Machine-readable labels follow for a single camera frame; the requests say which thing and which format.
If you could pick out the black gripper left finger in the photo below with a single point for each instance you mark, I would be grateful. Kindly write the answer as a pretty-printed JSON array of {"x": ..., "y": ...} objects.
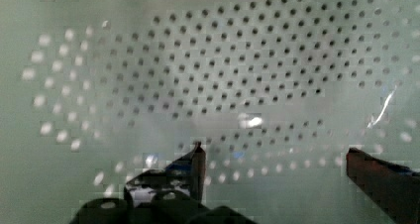
[{"x": 185, "y": 174}]

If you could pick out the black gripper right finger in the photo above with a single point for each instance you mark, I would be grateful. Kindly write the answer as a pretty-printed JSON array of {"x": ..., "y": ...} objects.
[{"x": 395, "y": 189}]

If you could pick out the mint green plastic strainer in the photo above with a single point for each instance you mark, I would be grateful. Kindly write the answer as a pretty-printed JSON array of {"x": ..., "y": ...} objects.
[{"x": 94, "y": 92}]

